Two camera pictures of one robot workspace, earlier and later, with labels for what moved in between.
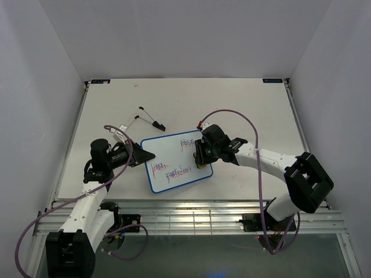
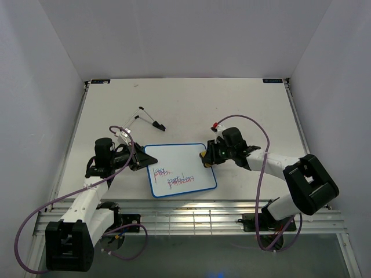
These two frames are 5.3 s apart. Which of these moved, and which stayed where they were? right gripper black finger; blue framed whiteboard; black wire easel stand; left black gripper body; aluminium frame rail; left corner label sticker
Moved: blue framed whiteboard; right gripper black finger
Stayed: left corner label sticker; aluminium frame rail; black wire easel stand; left black gripper body
